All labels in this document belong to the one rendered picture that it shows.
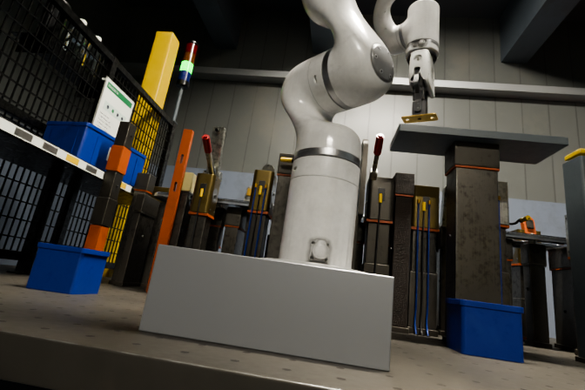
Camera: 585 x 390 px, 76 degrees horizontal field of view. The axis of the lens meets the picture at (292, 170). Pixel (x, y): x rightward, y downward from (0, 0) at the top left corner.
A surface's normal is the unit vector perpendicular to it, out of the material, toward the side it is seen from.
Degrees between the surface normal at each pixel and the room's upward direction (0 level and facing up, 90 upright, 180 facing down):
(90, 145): 90
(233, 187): 90
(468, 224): 90
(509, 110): 90
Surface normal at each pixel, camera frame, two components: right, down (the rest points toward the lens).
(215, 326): -0.11, -0.30
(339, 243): 0.58, -0.18
